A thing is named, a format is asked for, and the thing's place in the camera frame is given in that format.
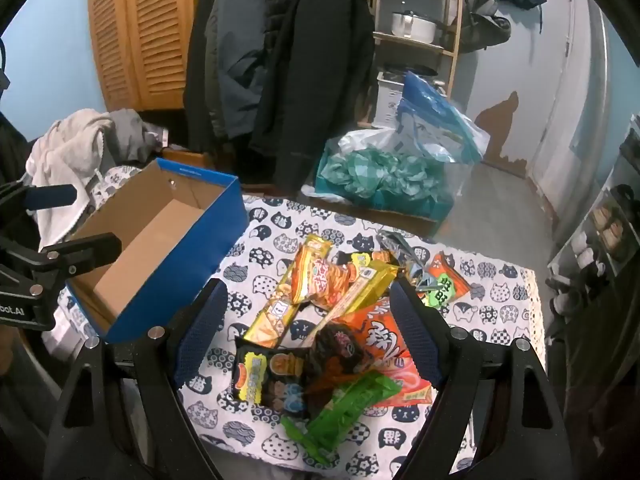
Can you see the wooden shelf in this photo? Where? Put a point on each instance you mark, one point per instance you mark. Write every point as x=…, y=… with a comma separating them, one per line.
x=450, y=35

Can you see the group of assorted shoes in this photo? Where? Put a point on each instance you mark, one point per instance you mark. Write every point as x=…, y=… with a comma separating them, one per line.
x=607, y=220

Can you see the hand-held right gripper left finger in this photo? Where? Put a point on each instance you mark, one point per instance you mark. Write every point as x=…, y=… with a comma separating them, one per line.
x=200, y=332

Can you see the white storage box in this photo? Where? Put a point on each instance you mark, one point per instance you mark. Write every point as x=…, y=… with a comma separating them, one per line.
x=390, y=105

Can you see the long yellow snack packet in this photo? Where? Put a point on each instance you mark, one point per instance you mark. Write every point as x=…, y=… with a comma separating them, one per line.
x=270, y=317

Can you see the grey jacket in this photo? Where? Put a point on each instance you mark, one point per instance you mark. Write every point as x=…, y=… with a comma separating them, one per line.
x=235, y=60

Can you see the grey garment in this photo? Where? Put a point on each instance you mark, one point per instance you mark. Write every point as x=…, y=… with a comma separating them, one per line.
x=130, y=130

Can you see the dark hanging coat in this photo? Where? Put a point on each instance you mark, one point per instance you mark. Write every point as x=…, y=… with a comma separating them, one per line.
x=197, y=85

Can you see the shoe rack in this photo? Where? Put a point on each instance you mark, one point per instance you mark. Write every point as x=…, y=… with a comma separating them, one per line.
x=575, y=260

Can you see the black long coat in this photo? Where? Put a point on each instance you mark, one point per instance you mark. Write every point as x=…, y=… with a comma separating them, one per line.
x=320, y=85

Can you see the white and grey clothes pile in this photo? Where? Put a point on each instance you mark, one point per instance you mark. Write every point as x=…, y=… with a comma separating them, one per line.
x=65, y=150

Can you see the white door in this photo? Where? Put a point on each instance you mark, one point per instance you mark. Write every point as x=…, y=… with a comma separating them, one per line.
x=570, y=110

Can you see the wooden board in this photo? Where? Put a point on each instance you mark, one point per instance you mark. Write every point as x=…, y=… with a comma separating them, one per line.
x=190, y=157

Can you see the dark brown snack packet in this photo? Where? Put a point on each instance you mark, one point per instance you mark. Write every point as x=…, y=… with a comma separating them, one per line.
x=340, y=347

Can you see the yellow orange snack packet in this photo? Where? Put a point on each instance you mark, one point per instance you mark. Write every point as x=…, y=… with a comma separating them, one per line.
x=320, y=272

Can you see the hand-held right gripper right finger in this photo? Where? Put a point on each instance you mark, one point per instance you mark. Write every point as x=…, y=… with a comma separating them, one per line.
x=416, y=332

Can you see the cat print tablecloth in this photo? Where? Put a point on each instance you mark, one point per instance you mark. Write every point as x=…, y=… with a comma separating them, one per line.
x=280, y=240

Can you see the large orange red snack packet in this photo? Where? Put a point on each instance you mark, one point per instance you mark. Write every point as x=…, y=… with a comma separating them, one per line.
x=387, y=352

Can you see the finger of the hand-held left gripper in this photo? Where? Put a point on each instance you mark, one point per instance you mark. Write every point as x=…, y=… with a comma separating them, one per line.
x=82, y=250
x=50, y=196

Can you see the blue plastic bag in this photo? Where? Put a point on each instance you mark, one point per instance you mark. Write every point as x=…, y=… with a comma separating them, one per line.
x=425, y=105

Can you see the dark green hanging bag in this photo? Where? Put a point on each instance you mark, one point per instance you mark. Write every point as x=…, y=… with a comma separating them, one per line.
x=485, y=25

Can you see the bag of green candies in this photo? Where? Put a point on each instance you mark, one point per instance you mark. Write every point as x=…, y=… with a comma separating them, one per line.
x=380, y=175

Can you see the small orange green snack packet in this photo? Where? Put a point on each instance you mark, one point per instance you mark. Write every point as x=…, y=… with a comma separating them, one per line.
x=445, y=285

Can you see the black snack packet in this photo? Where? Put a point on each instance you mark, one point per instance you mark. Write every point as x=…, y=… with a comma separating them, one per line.
x=265, y=375

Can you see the blue cardboard box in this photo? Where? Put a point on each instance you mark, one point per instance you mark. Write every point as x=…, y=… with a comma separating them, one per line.
x=150, y=230

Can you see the white pot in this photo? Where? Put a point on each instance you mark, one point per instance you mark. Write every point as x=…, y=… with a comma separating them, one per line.
x=412, y=27

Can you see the wooden louvred cabinet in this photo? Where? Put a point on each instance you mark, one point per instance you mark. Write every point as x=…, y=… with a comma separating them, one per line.
x=145, y=25

